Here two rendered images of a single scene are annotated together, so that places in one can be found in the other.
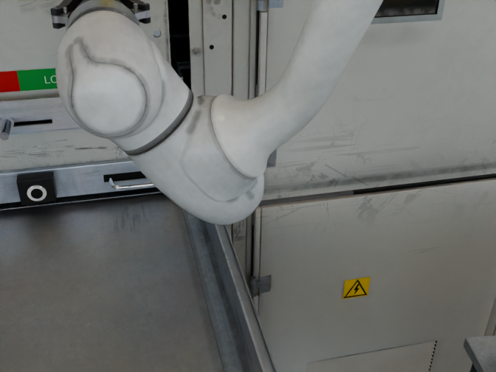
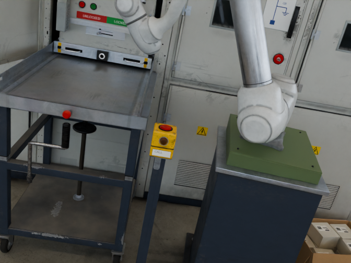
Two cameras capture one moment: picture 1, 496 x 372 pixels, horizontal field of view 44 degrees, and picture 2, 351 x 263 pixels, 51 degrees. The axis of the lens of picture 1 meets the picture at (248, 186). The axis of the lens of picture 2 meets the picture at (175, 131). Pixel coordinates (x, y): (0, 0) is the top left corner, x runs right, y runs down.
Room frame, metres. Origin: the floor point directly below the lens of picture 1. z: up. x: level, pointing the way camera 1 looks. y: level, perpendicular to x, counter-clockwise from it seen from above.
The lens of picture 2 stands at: (-0.97, -0.44, 1.41)
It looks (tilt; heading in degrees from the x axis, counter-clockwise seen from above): 24 degrees down; 10
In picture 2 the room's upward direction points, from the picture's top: 11 degrees clockwise
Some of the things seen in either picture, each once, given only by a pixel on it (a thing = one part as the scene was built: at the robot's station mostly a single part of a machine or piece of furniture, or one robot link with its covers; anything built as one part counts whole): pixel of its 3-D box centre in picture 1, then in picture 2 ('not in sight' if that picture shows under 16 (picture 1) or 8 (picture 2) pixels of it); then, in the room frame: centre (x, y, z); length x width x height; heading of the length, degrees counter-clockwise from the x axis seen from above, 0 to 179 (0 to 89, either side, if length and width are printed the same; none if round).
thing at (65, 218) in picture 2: not in sight; (82, 151); (0.60, 0.29, 0.46); 0.64 x 0.58 x 0.66; 14
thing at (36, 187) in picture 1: (37, 189); (102, 55); (0.91, 0.36, 0.90); 0.06 x 0.03 x 0.05; 104
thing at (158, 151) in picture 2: not in sight; (163, 141); (0.18, -0.21, 0.85); 0.08 x 0.08 x 0.10; 14
